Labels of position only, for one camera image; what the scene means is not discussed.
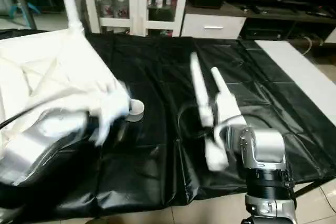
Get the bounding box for white plastic table top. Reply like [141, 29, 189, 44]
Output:
[0, 27, 145, 146]

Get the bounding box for black work mat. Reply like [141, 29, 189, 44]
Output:
[0, 29, 336, 219]

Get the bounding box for white drawer unit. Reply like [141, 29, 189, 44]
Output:
[181, 13, 247, 40]

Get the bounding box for white glass-door cabinet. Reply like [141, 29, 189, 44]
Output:
[81, 0, 191, 37]

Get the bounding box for white flat board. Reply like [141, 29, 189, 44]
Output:
[256, 40, 336, 126]

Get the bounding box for dark low sideboard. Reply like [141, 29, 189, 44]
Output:
[226, 0, 336, 42]

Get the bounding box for blue floor stand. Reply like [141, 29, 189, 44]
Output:
[10, 1, 42, 18]

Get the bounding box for black metal stand leg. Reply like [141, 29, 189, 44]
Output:
[293, 179, 336, 199]

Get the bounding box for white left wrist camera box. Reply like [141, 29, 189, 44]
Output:
[89, 81, 133, 147]

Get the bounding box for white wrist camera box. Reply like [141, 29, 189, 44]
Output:
[89, 81, 133, 147]
[214, 90, 244, 131]

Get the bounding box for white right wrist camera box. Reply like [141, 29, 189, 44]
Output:
[214, 90, 244, 131]

